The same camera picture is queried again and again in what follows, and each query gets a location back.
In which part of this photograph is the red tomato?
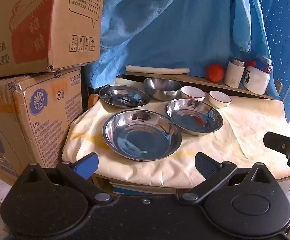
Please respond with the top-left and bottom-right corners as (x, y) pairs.
(206, 64), (224, 82)

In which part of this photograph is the cardboard box with red print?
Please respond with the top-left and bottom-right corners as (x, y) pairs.
(0, 0), (105, 81)

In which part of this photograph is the cream dough roll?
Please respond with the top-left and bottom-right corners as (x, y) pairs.
(125, 65), (190, 75)

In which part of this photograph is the wooden shelf board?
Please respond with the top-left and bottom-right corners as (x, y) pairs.
(117, 73), (283, 100)

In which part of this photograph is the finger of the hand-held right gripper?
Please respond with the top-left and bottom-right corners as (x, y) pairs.
(263, 131), (290, 157)

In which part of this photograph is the blue white-dotted cloth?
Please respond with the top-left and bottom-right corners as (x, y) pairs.
(251, 0), (290, 124)

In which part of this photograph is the white bowl with red rim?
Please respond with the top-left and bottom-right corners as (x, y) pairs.
(209, 91), (232, 109)
(181, 86), (206, 102)

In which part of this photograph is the stainless steel plate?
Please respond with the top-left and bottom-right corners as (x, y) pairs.
(103, 109), (182, 162)
(165, 99), (223, 136)
(98, 85), (150, 109)

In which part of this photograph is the cardboard box with blue logo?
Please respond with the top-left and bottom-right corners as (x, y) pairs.
(0, 67), (83, 180)

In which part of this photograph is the blue garment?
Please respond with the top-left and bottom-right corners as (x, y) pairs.
(86, 0), (273, 89)

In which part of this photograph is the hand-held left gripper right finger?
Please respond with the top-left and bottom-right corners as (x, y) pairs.
(179, 152), (273, 205)

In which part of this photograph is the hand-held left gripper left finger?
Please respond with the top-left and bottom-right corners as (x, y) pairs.
(22, 152), (113, 204)

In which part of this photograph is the brown wooden chair frame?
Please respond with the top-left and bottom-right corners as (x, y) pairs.
(88, 93), (99, 111)

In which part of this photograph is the stainless steel bowl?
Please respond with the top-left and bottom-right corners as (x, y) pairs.
(143, 77), (182, 101)

